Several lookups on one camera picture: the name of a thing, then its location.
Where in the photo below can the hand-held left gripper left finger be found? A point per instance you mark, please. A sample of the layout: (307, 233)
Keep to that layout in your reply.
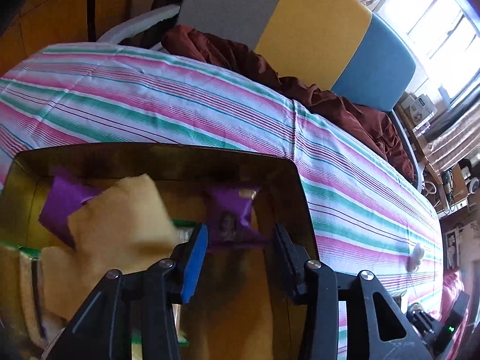
(195, 262)

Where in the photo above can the window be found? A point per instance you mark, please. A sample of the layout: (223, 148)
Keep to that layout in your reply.
(431, 7)

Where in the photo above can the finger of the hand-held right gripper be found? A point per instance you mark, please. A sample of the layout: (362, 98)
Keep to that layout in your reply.
(423, 320)

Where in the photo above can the pink striped curtain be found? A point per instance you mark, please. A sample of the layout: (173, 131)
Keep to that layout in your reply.
(453, 135)

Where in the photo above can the cluttered shelf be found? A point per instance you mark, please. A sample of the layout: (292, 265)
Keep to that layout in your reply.
(465, 183)

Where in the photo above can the wooden side desk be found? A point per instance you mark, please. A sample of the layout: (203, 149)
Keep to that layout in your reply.
(423, 150)

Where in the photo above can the wooden wardrobe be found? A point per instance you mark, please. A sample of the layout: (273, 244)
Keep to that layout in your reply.
(45, 15)

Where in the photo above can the red cloth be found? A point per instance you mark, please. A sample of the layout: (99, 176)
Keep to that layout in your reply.
(450, 288)

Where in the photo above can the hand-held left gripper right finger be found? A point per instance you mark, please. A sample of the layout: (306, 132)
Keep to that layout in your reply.
(287, 266)

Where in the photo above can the gold tin box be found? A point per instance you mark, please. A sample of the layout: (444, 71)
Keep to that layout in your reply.
(243, 307)

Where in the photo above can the maroon cloth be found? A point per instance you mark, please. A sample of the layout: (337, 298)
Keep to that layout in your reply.
(330, 108)

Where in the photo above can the purple snack packet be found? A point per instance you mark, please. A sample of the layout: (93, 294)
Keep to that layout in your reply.
(63, 206)
(232, 217)

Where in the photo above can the striped tablecloth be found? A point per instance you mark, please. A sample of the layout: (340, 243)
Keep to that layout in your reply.
(187, 112)

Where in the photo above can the yellow sponge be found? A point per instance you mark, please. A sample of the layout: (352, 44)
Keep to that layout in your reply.
(120, 213)
(63, 281)

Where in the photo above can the grey yellow blue chair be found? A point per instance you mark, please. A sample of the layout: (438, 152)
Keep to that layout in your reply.
(318, 26)

